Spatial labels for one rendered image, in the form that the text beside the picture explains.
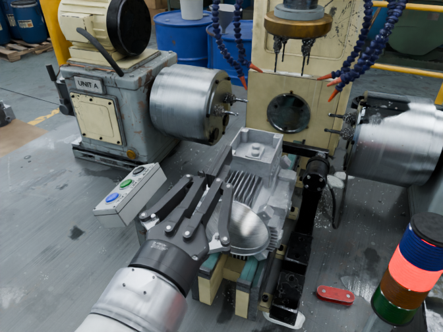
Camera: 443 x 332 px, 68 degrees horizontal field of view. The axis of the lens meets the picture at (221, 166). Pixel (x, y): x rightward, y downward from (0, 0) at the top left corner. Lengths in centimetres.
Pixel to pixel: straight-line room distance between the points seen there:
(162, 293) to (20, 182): 105
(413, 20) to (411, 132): 417
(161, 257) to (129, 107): 78
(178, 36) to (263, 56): 180
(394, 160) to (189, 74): 62
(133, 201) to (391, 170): 65
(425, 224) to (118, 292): 38
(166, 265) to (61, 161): 107
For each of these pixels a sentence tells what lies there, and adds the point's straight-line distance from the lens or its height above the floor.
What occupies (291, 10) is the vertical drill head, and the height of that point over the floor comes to 136.
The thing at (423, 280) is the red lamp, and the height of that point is 115.
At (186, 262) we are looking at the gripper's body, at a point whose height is 123.
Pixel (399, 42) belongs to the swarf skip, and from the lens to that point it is 510.
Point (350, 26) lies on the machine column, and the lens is 116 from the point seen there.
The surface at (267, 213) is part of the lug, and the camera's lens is 64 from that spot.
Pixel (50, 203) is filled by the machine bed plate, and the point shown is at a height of 80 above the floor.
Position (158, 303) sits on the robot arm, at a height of 123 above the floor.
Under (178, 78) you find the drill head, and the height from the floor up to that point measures 115.
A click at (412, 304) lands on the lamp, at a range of 58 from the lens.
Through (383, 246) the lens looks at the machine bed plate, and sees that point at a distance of 105.
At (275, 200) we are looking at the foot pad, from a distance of 68.
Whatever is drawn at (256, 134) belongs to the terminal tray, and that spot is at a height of 113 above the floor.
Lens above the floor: 153
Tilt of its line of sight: 36 degrees down
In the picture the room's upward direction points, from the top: straight up
